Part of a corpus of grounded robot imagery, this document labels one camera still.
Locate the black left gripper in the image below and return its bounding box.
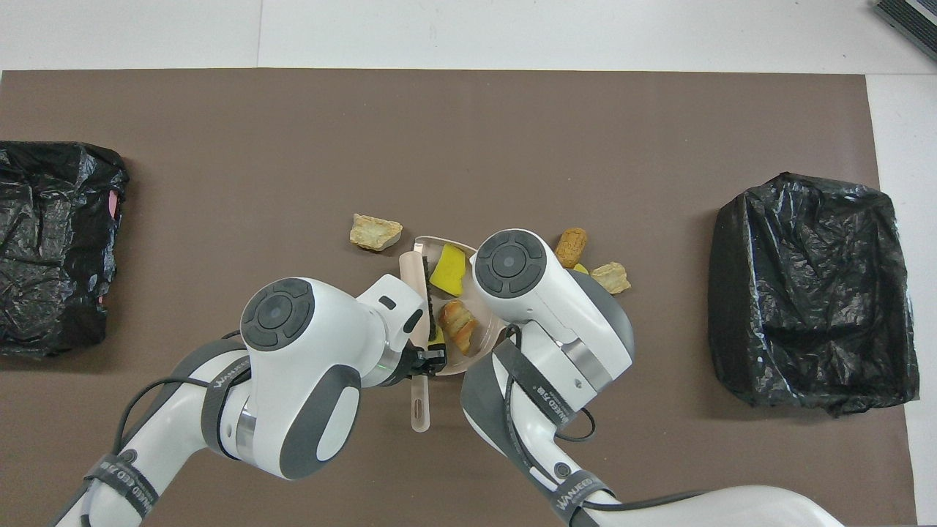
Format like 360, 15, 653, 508
384, 343, 448, 386

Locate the beige plastic dustpan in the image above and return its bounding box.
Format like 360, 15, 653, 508
399, 236, 513, 378

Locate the orange striped croissant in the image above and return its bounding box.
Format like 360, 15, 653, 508
438, 299, 480, 356

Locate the beige hand brush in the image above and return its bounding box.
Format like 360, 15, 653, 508
399, 249, 444, 434

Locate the yellow wedge sponge piece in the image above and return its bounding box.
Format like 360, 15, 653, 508
429, 244, 468, 297

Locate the pale bread chunk large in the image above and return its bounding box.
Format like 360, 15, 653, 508
349, 213, 404, 253

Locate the brown oblong bread roll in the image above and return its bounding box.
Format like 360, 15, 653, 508
554, 227, 589, 269

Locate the pale bread chunk small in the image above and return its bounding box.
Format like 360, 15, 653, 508
590, 262, 632, 295

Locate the black bag lined bin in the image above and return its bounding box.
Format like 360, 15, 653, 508
707, 172, 920, 418

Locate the black bag bin pink spot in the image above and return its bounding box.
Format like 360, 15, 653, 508
0, 141, 130, 359

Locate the brown table mat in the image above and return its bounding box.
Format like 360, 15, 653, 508
0, 69, 917, 527

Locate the dark ribbed device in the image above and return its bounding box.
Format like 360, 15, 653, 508
871, 0, 937, 63

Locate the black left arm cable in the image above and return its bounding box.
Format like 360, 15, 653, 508
113, 333, 257, 469

